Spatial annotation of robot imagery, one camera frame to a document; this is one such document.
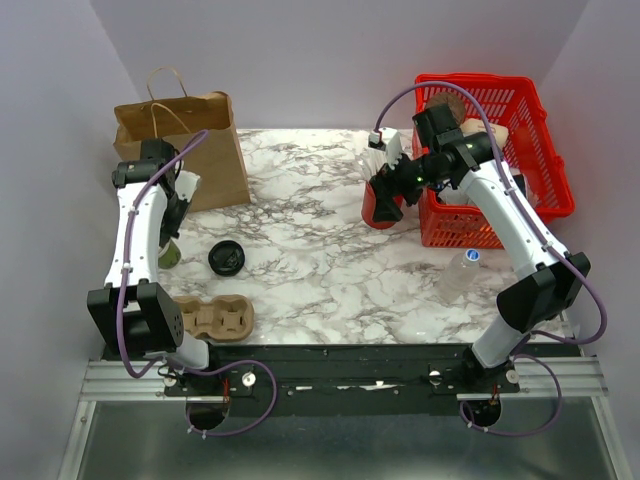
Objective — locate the red cup with straws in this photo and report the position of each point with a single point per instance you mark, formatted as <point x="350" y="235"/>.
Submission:
<point x="368" y="200"/>

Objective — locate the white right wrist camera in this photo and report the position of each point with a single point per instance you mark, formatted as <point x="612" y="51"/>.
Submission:
<point x="384" y="148"/>

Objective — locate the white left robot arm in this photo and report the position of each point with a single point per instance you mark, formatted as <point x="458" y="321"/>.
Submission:
<point x="132" y="311"/>

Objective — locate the black coffee cup lid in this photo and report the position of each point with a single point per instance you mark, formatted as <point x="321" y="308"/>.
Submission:
<point x="226" y="258"/>

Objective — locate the green paper coffee cup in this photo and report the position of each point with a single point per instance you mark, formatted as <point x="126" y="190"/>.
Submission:
<point x="169" y="255"/>

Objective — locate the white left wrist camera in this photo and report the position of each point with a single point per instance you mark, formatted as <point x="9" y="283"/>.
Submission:
<point x="186" y="185"/>

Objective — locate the black mounting base rail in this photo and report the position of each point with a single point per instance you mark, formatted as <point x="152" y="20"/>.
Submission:
<point x="342" y="380"/>

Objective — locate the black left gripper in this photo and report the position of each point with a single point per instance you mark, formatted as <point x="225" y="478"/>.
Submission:
<point x="171" y="229"/>

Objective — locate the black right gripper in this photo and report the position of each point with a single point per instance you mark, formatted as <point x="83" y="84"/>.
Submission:
<point x="387" y="184"/>

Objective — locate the brown paper bag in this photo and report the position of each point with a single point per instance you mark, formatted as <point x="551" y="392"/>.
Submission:
<point x="217" y="159"/>

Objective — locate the brown cardboard cup carrier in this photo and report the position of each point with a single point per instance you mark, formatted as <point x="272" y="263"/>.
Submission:
<point x="224" y="319"/>

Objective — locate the red plastic basket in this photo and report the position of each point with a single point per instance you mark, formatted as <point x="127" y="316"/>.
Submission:
<point x="511" y="102"/>

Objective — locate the clear plastic water bottle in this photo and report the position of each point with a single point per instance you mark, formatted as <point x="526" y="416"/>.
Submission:
<point x="458" y="275"/>

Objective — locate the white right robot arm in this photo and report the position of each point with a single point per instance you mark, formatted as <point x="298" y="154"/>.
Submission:
<point x="549" y="277"/>

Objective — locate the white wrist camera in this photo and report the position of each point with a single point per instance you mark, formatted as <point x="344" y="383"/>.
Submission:
<point x="384" y="148"/>
<point x="186" y="185"/>

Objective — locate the beige wrapped roll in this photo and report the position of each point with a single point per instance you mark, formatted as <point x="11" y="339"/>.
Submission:
<point x="473" y="125"/>

